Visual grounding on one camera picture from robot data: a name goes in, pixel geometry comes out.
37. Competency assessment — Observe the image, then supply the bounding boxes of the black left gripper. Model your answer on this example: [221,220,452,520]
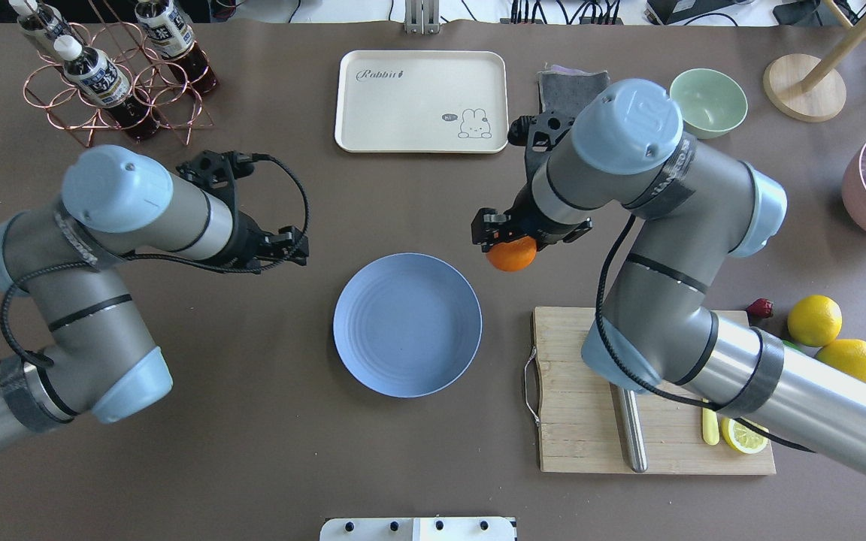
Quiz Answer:
[176,151,310,273]

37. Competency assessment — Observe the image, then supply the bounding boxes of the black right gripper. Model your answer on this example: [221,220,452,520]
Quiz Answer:
[472,112,592,253]

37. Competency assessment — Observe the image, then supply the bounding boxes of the orange fruit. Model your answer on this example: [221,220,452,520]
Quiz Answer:
[486,236,538,273]

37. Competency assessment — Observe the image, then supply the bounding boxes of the blue plate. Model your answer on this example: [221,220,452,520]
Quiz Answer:
[332,252,483,398]

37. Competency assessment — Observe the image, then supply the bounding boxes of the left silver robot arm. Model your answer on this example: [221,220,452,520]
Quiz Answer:
[0,145,310,451]

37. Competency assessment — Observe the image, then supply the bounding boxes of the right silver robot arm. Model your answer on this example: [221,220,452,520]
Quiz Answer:
[471,79,866,475]

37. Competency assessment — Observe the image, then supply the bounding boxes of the grey folded cloth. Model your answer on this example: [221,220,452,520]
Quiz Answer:
[537,65,611,117]

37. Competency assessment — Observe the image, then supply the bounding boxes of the cream rabbit tray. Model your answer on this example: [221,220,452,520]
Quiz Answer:
[334,50,509,154]

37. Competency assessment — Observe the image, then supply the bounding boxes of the wooden cutting board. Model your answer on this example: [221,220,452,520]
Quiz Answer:
[532,306,776,476]

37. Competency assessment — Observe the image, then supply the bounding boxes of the dark tea bottle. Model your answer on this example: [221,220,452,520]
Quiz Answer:
[9,0,87,59]
[54,35,159,141]
[134,1,219,95]

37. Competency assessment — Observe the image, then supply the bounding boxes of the green bowl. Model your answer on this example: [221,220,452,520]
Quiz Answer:
[670,68,749,140]

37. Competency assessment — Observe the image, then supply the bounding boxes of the red strawberry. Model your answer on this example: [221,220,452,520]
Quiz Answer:
[745,298,774,321]

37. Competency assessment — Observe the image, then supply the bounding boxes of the yellow plastic knife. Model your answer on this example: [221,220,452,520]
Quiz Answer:
[701,407,719,446]

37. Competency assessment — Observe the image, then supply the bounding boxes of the green lime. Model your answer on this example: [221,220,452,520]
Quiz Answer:
[781,340,804,352]

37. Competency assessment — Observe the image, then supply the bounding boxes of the lemon half slice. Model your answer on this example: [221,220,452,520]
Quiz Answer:
[719,419,769,455]

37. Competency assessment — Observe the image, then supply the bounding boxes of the yellow lemon near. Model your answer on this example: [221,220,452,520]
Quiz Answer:
[787,295,843,347]

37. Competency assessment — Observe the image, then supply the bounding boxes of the yellow lemon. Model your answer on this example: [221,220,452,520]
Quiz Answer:
[814,339,866,382]
[787,295,843,347]

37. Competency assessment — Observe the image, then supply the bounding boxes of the wooden cup tree stand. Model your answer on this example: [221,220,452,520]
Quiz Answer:
[762,1,866,122]

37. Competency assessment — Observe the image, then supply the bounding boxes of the yellow lemon far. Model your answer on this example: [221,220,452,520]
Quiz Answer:
[814,339,866,382]

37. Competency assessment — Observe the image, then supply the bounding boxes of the copper wire bottle rack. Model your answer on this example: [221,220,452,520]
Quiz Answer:
[11,1,219,147]

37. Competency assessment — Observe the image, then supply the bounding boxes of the metal handled knife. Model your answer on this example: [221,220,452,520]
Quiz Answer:
[616,387,649,473]

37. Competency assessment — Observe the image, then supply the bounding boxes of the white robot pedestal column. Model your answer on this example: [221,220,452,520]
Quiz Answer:
[319,516,519,540]

